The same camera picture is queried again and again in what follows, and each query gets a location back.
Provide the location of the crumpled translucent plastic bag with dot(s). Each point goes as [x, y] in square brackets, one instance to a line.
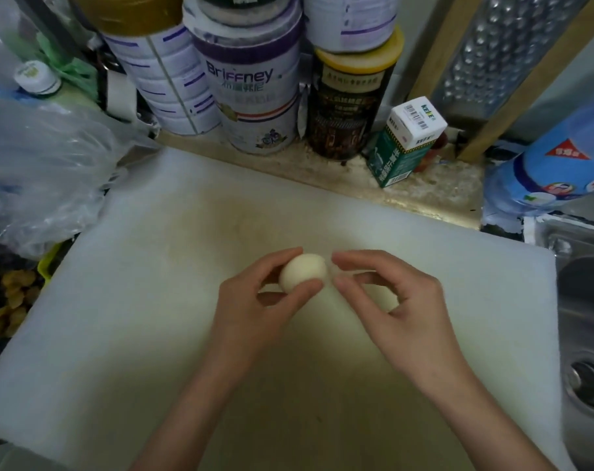
[47, 166]

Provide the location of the grey metal shelf rack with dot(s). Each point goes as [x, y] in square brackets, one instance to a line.
[56, 29]

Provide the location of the metal grater wooden frame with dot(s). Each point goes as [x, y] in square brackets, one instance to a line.
[498, 53]

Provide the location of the person's left hand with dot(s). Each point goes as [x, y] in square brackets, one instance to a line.
[243, 328]

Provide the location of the yellow green basket rim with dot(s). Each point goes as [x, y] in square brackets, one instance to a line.
[47, 264]

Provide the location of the dark tin yellow lid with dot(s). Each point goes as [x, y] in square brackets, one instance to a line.
[346, 107]

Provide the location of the green label jar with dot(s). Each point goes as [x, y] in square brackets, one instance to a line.
[243, 12]

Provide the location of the pile of yellow dried fruits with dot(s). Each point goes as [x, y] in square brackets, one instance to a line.
[15, 299]

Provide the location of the white foil pouch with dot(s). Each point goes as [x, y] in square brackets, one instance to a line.
[303, 117]

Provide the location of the clear plastic bag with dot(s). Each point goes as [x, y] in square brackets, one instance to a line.
[2, 44]

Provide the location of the green white small carton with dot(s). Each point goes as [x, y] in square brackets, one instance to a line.
[395, 156]

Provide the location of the blue plastic bottle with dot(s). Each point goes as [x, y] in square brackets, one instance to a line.
[557, 171]

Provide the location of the white plastic cutting board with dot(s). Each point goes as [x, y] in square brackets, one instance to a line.
[498, 289]

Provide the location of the steel sink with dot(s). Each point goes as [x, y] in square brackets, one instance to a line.
[586, 309]

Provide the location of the green plastic bag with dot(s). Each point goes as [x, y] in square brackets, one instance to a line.
[76, 73]

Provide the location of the white tin purple band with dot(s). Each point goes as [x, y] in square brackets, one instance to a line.
[253, 102]

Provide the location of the person's right hand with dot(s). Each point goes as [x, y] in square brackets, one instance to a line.
[419, 338]

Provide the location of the white tape roll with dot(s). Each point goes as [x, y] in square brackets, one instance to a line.
[121, 95]

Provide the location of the person's left forearm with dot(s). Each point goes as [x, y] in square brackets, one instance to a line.
[184, 426]

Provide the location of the beige egg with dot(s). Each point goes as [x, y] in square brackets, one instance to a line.
[304, 272]

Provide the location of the white purple tin gold lid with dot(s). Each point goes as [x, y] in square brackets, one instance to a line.
[169, 78]
[351, 24]

